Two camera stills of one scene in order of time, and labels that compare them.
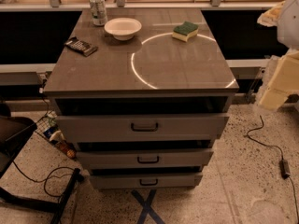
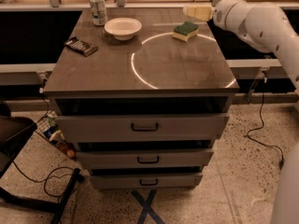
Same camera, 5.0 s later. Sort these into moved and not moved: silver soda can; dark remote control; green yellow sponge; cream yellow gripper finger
Moved: cream yellow gripper finger
Not moved: dark remote control; silver soda can; green yellow sponge
